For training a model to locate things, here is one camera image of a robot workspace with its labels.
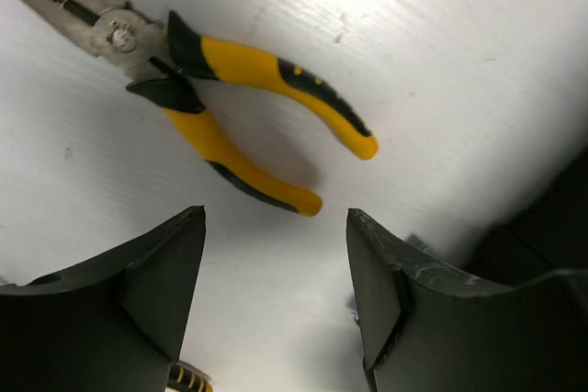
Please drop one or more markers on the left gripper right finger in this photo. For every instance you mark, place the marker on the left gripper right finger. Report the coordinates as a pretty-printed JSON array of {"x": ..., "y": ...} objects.
[{"x": 428, "y": 326}]

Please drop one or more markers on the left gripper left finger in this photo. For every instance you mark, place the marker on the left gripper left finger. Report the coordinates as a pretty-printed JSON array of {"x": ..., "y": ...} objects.
[{"x": 115, "y": 322}]

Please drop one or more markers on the black plastic toolbox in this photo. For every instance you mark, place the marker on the black plastic toolbox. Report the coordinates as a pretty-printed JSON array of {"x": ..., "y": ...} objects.
[{"x": 549, "y": 234}]

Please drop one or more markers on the yellow long-nose pliers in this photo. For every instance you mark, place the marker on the yellow long-nose pliers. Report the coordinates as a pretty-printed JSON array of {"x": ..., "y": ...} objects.
[{"x": 186, "y": 378}]

